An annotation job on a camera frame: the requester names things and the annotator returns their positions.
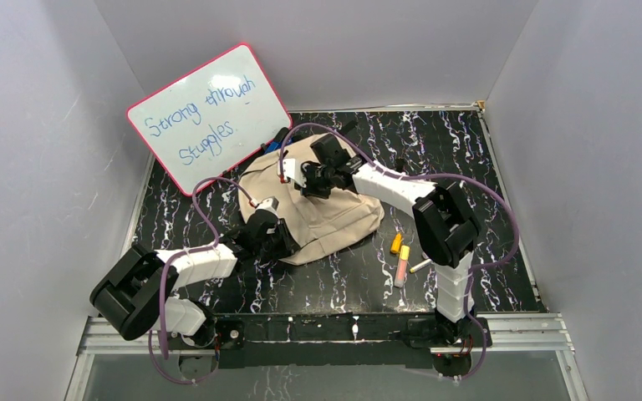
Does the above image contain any black base frame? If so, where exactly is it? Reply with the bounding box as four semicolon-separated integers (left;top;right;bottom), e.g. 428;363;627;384
163;301;494;383

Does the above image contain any purple cable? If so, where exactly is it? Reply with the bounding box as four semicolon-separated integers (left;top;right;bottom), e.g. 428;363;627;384
148;176;258;386
278;122;522;383

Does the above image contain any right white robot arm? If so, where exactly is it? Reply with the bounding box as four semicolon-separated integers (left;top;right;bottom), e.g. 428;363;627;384
278;134;482;346

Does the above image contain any orange highlighter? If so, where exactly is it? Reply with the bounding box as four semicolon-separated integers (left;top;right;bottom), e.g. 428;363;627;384
390;232;403;255

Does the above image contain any aluminium rail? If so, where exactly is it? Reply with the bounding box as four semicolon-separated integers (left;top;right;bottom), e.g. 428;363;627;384
78;312;574;355

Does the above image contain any yellow white pen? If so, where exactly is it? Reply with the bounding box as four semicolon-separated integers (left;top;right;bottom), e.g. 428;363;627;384
409;259;432;274

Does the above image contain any yellow pink highlighter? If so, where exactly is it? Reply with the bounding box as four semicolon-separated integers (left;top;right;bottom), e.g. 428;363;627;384
394;245;410;288

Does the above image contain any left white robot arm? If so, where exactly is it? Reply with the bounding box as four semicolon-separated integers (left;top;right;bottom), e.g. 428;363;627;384
89;197;299;348

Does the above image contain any beige backpack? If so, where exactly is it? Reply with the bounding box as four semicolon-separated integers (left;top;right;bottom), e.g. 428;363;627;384
231;150;385;266

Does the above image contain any pink framed whiteboard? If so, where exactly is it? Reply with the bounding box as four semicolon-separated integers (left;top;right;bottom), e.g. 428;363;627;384
126;43;293;196

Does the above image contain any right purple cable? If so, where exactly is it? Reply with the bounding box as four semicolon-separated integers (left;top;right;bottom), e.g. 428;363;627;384
278;122;522;383

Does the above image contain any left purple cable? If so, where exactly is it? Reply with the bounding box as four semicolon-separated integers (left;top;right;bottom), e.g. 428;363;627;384
148;176;258;386

